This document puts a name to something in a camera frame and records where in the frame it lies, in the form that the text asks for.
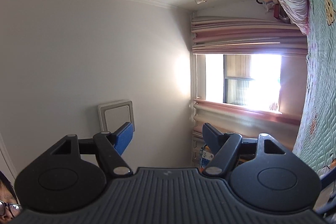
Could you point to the pink right curtain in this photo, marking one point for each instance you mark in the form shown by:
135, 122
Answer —
246, 36

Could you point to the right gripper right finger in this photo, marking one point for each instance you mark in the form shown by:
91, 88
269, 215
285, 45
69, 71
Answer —
225, 148

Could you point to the green quilted bee bedspread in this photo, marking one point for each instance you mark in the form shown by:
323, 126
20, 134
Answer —
315, 143

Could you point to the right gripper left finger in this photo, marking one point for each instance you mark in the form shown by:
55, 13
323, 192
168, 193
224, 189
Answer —
110, 147

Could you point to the person's face with glasses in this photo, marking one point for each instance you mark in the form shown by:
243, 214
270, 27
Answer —
9, 205

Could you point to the wooden bookshelf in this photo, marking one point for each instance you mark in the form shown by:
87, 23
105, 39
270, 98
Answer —
206, 156

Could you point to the cluttered white nightstand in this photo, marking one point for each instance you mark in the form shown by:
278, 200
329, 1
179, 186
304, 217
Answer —
276, 9

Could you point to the square ceiling light panel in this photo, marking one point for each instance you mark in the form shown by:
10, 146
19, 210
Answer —
113, 115

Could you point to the pink curtain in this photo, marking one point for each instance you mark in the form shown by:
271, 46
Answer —
246, 122
246, 36

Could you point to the pink left curtain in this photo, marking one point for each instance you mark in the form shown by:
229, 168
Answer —
246, 122

